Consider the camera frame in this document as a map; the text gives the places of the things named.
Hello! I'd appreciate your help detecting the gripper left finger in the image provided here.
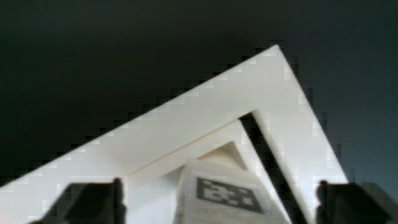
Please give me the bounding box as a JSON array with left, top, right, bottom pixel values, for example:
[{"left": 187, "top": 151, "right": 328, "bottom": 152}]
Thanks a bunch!
[{"left": 29, "top": 178, "right": 127, "bottom": 224}]

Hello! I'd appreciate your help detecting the white square tabletop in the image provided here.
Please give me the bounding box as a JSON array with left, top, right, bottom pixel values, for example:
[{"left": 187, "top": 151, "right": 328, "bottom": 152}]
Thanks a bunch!
[{"left": 125, "top": 121, "right": 276, "bottom": 224}]

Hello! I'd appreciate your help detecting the white U-shaped fence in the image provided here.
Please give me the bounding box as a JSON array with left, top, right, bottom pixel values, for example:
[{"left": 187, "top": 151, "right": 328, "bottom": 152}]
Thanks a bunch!
[{"left": 0, "top": 47, "right": 347, "bottom": 224}]

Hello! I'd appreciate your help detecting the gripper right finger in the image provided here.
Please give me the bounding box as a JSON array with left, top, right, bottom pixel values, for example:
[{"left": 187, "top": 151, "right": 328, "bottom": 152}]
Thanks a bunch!
[{"left": 317, "top": 181, "right": 398, "bottom": 224}]

